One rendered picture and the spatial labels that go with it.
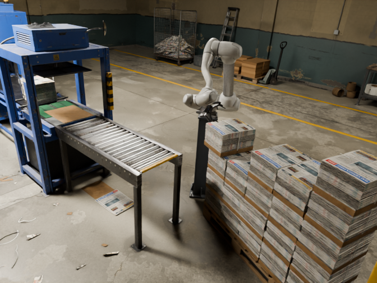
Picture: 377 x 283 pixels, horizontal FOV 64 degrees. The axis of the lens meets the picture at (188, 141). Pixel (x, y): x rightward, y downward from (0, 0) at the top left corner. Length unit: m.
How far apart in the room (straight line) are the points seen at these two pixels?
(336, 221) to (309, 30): 7.62
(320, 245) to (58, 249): 2.19
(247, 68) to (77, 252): 7.09
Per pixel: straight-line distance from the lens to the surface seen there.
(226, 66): 2.79
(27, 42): 3.52
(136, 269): 2.82
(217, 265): 2.88
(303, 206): 2.16
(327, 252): 2.18
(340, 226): 2.03
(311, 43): 9.24
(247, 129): 2.79
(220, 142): 2.68
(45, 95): 4.20
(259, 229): 2.60
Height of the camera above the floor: 2.13
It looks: 26 degrees down
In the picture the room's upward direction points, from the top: 4 degrees clockwise
